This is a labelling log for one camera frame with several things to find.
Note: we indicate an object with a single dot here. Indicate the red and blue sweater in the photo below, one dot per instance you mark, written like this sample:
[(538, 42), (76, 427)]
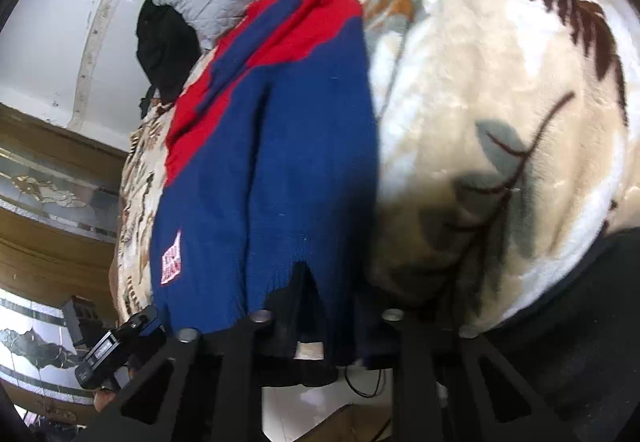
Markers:
[(280, 171)]

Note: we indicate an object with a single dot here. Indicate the dark grey box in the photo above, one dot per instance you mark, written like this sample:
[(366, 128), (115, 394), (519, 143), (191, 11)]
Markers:
[(80, 322)]

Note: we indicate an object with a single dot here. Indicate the black bag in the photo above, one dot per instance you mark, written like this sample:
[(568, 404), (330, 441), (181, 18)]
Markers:
[(165, 46)]

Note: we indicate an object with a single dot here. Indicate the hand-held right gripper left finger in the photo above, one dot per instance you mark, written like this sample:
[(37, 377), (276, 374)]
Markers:
[(245, 347)]

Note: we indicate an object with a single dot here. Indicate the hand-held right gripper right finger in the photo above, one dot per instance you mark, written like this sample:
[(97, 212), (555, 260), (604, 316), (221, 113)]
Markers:
[(415, 357)]

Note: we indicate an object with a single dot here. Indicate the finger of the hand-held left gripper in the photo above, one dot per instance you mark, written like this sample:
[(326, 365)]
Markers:
[(105, 357)]

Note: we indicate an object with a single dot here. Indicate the dark cloth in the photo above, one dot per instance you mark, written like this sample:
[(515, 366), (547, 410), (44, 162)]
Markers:
[(575, 322)]

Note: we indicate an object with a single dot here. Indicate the cream leaf print blanket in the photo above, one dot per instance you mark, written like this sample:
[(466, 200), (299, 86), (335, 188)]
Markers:
[(475, 71)]

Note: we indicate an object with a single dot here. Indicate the wooden wardrobe with mirror panels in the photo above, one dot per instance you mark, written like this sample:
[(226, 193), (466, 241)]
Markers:
[(55, 252)]

